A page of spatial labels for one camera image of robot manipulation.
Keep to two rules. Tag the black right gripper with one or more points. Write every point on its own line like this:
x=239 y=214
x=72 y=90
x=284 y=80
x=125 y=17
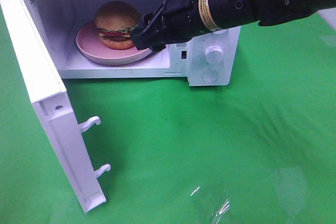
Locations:
x=181 y=20

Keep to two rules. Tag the burger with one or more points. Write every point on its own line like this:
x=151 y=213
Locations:
x=116 y=20

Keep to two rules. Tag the pink plate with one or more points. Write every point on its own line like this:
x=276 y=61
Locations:
x=89 y=44

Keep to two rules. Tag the white microwave knob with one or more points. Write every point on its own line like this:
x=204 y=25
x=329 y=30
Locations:
x=214 y=55

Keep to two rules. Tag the white microwave door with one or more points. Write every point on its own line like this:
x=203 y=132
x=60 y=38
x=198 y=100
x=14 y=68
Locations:
x=49 y=98

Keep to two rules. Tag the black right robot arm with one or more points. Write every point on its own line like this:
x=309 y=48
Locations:
x=275 y=12

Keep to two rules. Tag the round microwave door button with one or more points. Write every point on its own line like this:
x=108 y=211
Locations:
x=210 y=76

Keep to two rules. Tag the white microwave oven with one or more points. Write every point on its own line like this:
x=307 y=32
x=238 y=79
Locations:
x=62 y=19

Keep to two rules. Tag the green table mat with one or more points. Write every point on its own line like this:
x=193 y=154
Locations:
x=259 y=150

